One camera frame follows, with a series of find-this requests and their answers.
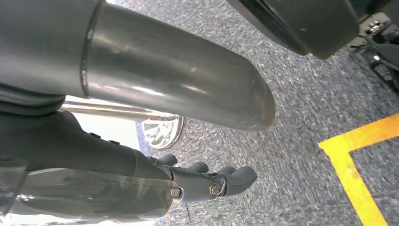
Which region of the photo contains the black robot ankle mechanism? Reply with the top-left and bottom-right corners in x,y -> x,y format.
347,12 -> 399,92

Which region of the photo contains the yellow floor tape square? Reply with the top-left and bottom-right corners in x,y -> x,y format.
317,113 -> 399,226

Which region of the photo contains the chrome pole with base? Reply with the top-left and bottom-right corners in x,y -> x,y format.
62,100 -> 185,150

